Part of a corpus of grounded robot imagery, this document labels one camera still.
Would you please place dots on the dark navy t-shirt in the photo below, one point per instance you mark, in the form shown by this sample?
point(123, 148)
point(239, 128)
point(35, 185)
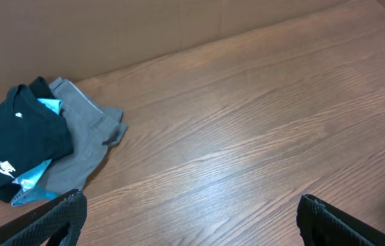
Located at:
point(30, 133)

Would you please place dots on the grey folded garment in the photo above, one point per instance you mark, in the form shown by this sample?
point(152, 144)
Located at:
point(94, 129)

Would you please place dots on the black folded garment in pile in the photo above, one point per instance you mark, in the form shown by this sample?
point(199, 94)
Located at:
point(40, 89)

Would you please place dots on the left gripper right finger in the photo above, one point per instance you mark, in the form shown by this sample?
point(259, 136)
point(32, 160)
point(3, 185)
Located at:
point(322, 224)

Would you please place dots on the light blue folded t-shirt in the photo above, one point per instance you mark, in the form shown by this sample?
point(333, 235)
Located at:
point(29, 179)

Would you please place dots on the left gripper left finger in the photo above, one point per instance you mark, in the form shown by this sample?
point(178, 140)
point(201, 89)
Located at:
point(57, 222)

